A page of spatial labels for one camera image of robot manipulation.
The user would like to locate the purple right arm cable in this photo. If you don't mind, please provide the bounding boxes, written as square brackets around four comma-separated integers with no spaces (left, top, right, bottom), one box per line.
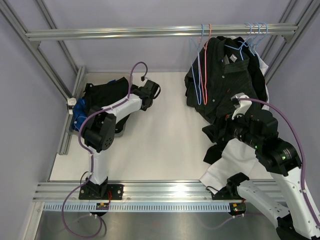
[236,97,320,236]

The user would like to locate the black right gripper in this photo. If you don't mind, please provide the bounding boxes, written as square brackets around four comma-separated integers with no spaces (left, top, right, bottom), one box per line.
[202,106,261,149]

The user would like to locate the pink wire hanger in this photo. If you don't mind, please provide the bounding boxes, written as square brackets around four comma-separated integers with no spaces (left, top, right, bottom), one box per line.
[199,23,212,105]

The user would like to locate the right aluminium frame post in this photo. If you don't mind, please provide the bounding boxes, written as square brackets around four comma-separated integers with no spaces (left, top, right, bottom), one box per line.
[261,0,320,84]

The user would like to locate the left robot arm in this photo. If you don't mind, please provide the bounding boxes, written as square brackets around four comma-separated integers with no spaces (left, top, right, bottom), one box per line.
[78,79,161,200]

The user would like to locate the white slotted cable duct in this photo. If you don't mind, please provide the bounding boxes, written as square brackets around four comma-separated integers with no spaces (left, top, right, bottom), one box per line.
[43,202,231,213]

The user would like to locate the dark pinstriped shirt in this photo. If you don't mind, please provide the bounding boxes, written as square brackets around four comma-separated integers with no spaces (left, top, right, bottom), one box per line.
[184,35,266,151]

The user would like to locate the white shirt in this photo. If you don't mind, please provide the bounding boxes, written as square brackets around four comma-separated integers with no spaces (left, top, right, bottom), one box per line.
[199,49,268,190]

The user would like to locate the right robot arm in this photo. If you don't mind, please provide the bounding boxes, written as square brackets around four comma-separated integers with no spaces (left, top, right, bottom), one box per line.
[213,110,320,240]

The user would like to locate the aluminium hanging rail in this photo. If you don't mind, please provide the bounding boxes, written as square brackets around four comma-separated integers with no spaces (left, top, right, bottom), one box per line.
[26,23,295,42]

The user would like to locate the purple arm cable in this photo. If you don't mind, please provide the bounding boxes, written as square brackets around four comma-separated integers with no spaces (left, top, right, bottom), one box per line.
[236,97,320,236]
[61,61,148,237]

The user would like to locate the blue plaid shirt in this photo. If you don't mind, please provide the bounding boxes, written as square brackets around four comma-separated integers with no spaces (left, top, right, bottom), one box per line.
[71,79,118,132]

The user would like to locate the black shirt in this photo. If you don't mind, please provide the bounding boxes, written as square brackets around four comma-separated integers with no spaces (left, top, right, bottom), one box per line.
[82,77,129,117]

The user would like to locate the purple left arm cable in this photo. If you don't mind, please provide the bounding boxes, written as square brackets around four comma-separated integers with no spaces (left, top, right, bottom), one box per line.
[61,61,148,237]

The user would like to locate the clear plastic bin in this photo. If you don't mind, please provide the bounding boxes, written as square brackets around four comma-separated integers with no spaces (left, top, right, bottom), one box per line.
[65,72,130,137]

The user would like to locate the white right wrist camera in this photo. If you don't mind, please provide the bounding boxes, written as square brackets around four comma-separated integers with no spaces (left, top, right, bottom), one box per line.
[231,92,252,120]

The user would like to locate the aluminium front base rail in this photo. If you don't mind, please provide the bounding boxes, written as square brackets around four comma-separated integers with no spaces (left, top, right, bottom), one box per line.
[33,180,212,202]

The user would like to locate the blue wire hanger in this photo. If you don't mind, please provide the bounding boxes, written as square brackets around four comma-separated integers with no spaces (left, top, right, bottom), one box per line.
[189,24,205,106]
[250,22,269,56]
[224,22,252,61]
[247,22,261,56]

